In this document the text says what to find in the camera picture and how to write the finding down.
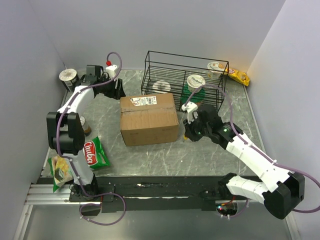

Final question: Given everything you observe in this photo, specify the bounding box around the brown cardboard box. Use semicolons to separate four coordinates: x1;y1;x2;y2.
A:
119;93;179;147

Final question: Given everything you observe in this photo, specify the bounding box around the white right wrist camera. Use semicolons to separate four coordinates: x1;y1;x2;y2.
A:
181;101;198;125

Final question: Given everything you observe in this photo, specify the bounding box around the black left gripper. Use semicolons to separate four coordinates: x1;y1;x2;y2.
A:
97;74;126;100

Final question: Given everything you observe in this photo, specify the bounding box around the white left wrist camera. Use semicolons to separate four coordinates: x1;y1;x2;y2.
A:
105;64;118;79

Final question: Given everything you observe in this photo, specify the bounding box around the black can white lid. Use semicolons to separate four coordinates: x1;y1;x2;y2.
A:
58;68;79;92

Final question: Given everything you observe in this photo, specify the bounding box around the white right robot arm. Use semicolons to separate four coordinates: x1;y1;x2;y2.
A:
181;101;305;219

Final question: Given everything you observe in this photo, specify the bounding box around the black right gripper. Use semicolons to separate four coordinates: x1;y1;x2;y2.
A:
183;114;211;142

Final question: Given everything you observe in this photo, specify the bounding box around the green Chuba chips bag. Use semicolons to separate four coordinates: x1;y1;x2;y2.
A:
48;136;110;193

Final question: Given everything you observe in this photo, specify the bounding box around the small brown jar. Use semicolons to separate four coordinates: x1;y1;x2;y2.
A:
80;116;92;137

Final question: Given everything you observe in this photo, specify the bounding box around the black wire basket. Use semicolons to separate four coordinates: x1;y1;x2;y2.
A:
141;50;229;111

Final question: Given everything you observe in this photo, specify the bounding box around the yellow snack bag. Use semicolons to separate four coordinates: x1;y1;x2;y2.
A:
225;67;250;87

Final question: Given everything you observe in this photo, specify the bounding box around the white yogurt cup behind basket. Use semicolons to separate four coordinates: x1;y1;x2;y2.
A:
207;61;225;80

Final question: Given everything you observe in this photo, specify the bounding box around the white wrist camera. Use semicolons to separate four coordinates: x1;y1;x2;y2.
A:
181;101;198;125
105;64;118;79

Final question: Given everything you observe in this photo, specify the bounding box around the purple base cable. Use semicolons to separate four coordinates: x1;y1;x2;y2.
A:
79;191;129;226

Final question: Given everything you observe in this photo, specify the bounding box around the white lidded jar in basket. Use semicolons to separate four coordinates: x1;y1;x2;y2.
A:
151;80;171;94

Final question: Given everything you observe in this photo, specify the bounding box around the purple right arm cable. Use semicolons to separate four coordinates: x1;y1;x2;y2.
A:
184;84;320;215

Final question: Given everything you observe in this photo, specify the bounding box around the green canister in basket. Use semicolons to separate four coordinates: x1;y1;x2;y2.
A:
180;84;206;107

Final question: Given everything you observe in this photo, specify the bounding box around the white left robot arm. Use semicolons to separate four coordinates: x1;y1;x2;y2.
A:
46;63;125;201

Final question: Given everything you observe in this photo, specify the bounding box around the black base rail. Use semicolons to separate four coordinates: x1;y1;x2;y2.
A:
68;175;248;213

